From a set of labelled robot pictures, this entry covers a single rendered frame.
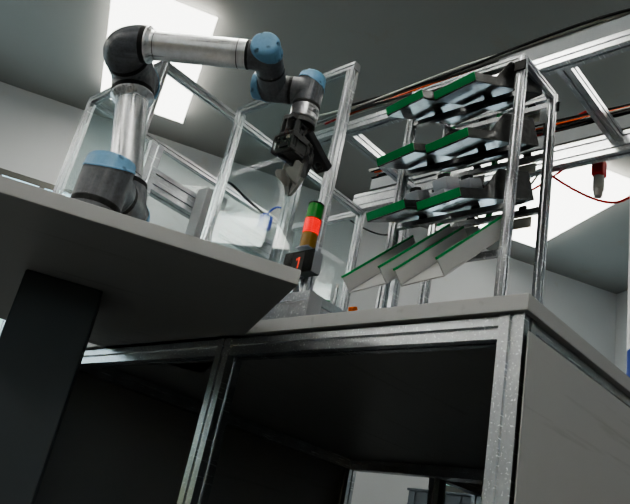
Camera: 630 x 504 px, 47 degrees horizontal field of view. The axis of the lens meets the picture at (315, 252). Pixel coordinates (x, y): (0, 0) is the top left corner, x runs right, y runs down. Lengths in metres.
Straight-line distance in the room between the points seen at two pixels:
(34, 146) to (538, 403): 4.88
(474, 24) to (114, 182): 2.81
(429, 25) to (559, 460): 3.21
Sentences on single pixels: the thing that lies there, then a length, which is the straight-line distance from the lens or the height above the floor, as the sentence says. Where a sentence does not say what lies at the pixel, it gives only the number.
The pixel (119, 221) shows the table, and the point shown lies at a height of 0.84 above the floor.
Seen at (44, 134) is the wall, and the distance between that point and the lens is 5.75.
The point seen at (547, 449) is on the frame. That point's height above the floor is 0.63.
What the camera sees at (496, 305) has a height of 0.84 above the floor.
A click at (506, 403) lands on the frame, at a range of 1.18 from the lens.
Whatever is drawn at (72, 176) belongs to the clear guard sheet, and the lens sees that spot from 2.98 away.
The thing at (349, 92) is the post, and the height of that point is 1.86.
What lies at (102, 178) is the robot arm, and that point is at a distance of 1.69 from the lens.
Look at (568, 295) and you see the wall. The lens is 6.82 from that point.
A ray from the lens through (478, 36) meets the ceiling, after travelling 4.22.
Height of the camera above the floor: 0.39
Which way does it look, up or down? 23 degrees up
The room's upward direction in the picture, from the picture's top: 12 degrees clockwise
